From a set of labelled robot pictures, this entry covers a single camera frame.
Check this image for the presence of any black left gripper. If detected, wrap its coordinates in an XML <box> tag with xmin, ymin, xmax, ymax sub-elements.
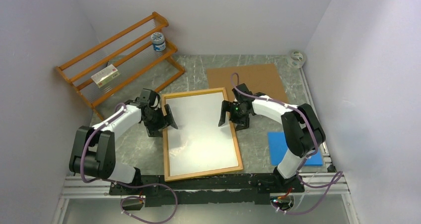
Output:
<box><xmin>143</xmin><ymin>104</ymin><xmax>177</xmax><ymax>138</ymax></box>

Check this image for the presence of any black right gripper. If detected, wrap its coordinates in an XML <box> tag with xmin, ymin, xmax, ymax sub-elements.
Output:
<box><xmin>219</xmin><ymin>100</ymin><xmax>250</xmax><ymax>131</ymax></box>

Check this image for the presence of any printed building photo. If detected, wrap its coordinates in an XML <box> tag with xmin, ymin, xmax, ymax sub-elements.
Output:
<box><xmin>165</xmin><ymin>91</ymin><xmax>240</xmax><ymax>177</ymax></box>

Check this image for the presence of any yellow wooden picture frame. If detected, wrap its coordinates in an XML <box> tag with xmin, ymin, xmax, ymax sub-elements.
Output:
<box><xmin>161</xmin><ymin>87</ymin><xmax>244</xmax><ymax>182</ymax></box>

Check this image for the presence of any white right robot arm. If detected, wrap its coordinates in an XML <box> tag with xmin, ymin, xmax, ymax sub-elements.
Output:
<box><xmin>218</xmin><ymin>83</ymin><xmax>326</xmax><ymax>192</ymax></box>

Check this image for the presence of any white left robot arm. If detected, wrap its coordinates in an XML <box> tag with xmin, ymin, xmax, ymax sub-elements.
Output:
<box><xmin>69</xmin><ymin>88</ymin><xmax>178</xmax><ymax>194</ymax></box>

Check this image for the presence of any brown backing board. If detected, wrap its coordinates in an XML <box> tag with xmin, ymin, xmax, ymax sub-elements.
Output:
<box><xmin>206</xmin><ymin>64</ymin><xmax>289</xmax><ymax>103</ymax></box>

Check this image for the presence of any blue foam pad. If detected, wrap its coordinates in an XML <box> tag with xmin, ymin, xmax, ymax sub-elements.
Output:
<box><xmin>267</xmin><ymin>132</ymin><xmax>324</xmax><ymax>167</ymax></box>

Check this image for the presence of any orange wooden rack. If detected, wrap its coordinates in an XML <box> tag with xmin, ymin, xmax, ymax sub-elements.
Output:
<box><xmin>55</xmin><ymin>12</ymin><xmax>186</xmax><ymax>116</ymax></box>

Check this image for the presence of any small white green box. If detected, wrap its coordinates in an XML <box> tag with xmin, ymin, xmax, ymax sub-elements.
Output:
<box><xmin>91</xmin><ymin>64</ymin><xmax>120</xmax><ymax>88</ymax></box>

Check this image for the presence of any clear tape roll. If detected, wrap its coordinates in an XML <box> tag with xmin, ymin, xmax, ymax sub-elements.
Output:
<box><xmin>286</xmin><ymin>50</ymin><xmax>307</xmax><ymax>69</ymax></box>

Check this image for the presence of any blue white round jar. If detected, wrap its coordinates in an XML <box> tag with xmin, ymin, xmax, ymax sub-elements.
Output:
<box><xmin>150</xmin><ymin>32</ymin><xmax>166</xmax><ymax>52</ymax></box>

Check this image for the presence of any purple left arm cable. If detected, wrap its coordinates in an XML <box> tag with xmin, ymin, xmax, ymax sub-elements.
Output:
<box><xmin>79</xmin><ymin>103</ymin><xmax>179</xmax><ymax>224</ymax></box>

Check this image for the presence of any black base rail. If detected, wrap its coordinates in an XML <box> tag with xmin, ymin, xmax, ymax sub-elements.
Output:
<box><xmin>109</xmin><ymin>173</ymin><xmax>304</xmax><ymax>207</ymax></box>

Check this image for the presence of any aluminium extrusion rail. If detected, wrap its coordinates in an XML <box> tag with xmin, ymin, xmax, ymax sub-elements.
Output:
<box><xmin>62</xmin><ymin>173</ymin><xmax>350</xmax><ymax>198</ymax></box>

